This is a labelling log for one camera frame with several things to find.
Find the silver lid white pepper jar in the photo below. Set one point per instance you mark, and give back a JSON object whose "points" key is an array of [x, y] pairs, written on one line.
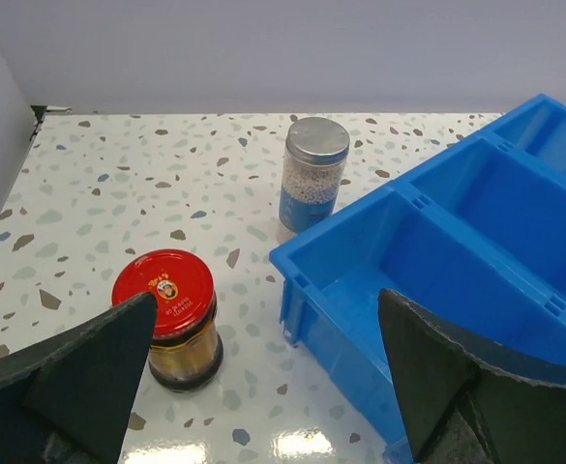
{"points": [[315, 153]]}

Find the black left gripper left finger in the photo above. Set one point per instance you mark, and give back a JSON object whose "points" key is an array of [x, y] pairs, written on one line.
{"points": [[68, 398]]}

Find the blue plastic divided bin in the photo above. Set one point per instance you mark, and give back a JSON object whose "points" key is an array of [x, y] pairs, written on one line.
{"points": [[476, 234]]}

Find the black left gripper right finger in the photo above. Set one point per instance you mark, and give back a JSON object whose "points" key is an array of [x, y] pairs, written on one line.
{"points": [[468, 399]]}

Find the red lid sauce jar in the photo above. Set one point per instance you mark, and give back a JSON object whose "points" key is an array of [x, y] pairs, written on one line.
{"points": [[186, 351]]}

